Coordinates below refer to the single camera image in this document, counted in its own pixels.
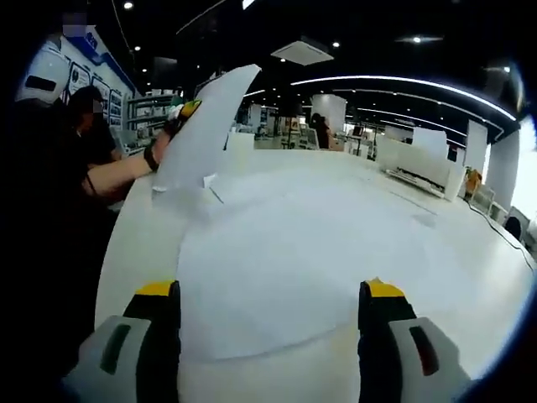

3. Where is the printer feed paper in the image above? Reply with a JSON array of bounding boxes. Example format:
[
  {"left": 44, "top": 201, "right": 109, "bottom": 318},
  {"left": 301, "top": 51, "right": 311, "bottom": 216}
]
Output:
[{"left": 413, "top": 127, "right": 449, "bottom": 148}]

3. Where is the orange standing object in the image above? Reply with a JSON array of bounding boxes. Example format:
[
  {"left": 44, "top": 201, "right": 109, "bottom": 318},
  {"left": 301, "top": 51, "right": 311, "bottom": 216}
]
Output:
[{"left": 464, "top": 166, "right": 484, "bottom": 201}]

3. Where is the thin black table cable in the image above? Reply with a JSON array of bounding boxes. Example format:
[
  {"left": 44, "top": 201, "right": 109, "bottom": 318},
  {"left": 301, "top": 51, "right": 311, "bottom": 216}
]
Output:
[{"left": 465, "top": 200, "right": 537, "bottom": 262}]

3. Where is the blue framed wall poster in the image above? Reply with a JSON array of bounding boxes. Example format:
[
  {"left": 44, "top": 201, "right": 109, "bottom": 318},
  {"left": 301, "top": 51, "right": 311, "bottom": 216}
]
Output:
[{"left": 62, "top": 24, "right": 139, "bottom": 131}]

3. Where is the white table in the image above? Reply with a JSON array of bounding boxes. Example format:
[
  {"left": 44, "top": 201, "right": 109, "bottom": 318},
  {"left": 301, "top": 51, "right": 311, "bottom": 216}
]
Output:
[{"left": 96, "top": 136, "right": 537, "bottom": 403}]

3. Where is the ceiling air vent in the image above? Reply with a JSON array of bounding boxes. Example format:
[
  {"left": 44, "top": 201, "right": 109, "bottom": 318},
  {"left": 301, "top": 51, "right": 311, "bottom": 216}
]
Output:
[{"left": 270, "top": 35, "right": 333, "bottom": 67}]

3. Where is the single white printing paper sheet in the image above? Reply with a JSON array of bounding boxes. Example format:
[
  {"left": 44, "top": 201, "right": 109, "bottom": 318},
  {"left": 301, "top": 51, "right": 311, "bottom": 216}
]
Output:
[{"left": 150, "top": 63, "right": 263, "bottom": 202}]

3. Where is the black chair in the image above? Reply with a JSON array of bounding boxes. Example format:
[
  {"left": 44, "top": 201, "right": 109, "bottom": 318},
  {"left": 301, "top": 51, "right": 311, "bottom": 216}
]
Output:
[{"left": 504, "top": 217, "right": 526, "bottom": 243}]

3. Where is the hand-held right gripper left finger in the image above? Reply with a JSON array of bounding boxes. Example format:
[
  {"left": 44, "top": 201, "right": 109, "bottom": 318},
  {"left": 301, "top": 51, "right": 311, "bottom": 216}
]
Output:
[{"left": 62, "top": 280, "right": 182, "bottom": 403}]

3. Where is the white printer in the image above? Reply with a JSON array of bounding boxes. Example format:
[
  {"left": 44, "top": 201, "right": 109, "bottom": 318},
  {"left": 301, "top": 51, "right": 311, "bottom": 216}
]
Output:
[{"left": 375, "top": 136, "right": 467, "bottom": 202}]

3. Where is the black wristband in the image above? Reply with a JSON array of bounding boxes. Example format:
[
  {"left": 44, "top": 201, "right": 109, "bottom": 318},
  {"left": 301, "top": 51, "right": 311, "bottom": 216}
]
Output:
[{"left": 143, "top": 144, "right": 161, "bottom": 172}]

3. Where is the person's left hand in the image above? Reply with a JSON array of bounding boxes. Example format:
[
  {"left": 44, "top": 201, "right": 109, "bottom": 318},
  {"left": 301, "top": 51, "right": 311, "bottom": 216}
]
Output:
[{"left": 151, "top": 125, "right": 180, "bottom": 171}]

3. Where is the white worn device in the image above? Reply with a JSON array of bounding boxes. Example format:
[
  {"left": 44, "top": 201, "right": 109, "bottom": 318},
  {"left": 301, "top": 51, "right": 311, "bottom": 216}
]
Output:
[{"left": 15, "top": 36, "right": 71, "bottom": 105}]

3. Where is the white storage shelf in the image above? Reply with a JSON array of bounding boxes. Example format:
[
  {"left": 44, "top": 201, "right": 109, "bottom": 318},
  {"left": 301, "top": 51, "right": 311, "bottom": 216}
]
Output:
[{"left": 125, "top": 92, "right": 182, "bottom": 157}]

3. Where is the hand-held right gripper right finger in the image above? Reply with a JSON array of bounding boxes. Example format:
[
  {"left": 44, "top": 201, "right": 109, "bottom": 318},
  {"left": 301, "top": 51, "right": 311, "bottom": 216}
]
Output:
[{"left": 357, "top": 276, "right": 475, "bottom": 403}]

